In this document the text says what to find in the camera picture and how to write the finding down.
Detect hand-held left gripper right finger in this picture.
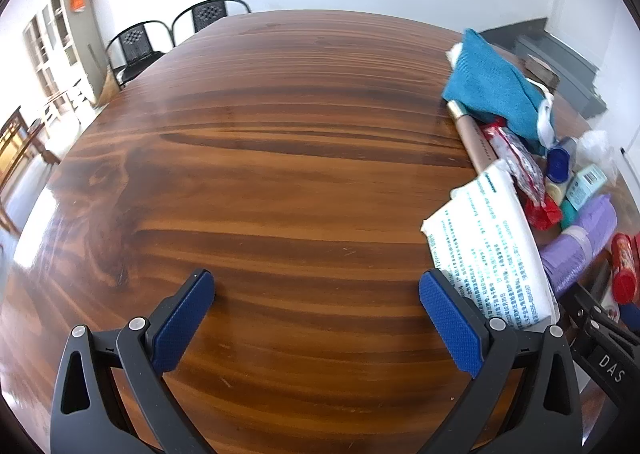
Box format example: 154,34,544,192
419,269,583,454

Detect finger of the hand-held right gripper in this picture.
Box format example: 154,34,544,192
561,281,640,351

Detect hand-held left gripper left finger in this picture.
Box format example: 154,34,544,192
50,269,216,454

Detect purple bag roll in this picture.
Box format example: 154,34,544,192
540,194,618,297

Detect white printed tissue pack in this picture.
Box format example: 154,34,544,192
421,160,560,332

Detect teal plastic case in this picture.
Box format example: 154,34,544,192
559,199,581,231

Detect cream cosmetic tube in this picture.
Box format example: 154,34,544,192
544,179,568,205

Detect light teal carton box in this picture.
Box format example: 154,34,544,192
564,165,608,211

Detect blue lotion bottle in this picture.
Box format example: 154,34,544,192
545,136,578,185

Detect red snack packet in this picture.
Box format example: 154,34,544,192
481,116,561,229

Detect clear bag of white cotton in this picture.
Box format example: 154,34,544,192
575,130,616,169

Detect rose gold cosmetic tube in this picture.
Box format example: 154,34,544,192
446,100,501,173

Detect teal cloth pouch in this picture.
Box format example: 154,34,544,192
441,28,557,157

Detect wooden desktop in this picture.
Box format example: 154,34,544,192
0,10,640,454

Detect brown wooden chair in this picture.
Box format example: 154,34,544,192
0,106,61,235

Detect straw broom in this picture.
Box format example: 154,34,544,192
87,42,122,107

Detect black metal chair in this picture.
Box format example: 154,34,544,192
105,20,173,89
171,0,252,45

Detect beige shelf cabinet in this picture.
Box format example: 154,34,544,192
22,0,108,107

